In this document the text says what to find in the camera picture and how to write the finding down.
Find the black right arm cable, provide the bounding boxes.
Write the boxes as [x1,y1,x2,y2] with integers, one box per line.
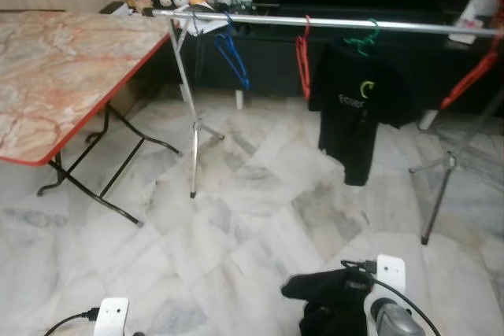
[340,259,443,336]

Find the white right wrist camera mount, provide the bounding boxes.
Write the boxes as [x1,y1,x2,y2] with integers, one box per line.
[376,254,407,299]

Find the silver metal clothes rack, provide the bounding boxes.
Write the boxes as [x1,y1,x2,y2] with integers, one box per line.
[150,7,504,246]

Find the white papers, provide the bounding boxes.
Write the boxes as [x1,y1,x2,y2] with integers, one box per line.
[175,15,231,38]

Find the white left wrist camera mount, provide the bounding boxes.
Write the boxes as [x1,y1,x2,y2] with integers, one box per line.
[93,297,130,336]

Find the green plastic hanger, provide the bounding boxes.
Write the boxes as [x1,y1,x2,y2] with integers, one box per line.
[343,19,381,58]

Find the red plastic hanger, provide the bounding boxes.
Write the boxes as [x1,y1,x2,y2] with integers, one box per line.
[439,33,504,111]
[295,15,313,102]

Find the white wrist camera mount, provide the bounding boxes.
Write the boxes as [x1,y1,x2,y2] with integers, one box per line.
[376,254,407,299]
[93,297,130,336]

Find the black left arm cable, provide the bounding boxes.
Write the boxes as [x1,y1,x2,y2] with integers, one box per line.
[43,308,100,336]

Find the white tissue box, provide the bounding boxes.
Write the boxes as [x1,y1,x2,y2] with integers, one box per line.
[459,0,487,46]

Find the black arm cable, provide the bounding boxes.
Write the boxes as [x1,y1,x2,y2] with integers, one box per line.
[340,259,443,336]
[43,308,100,336]

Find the blue plastic hanger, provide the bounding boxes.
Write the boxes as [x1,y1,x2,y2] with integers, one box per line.
[214,13,252,92]

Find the dark electronics clutter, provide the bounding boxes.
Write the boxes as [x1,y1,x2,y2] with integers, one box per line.
[213,0,254,14]

